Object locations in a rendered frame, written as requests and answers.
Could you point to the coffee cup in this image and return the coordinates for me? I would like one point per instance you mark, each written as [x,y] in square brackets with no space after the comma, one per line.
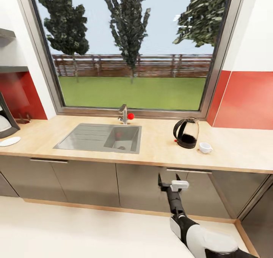
[205,147]

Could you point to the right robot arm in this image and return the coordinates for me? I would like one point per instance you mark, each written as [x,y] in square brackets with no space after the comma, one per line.
[200,241]

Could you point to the countertop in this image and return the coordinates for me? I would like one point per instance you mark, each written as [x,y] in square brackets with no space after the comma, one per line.
[260,140]
[158,146]

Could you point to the water glass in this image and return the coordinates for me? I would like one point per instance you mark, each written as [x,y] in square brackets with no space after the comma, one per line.
[25,117]

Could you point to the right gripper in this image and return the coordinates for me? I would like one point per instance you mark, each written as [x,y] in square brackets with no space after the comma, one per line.
[166,188]

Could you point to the cabinet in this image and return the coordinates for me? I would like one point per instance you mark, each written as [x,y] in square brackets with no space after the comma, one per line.
[212,193]
[257,222]

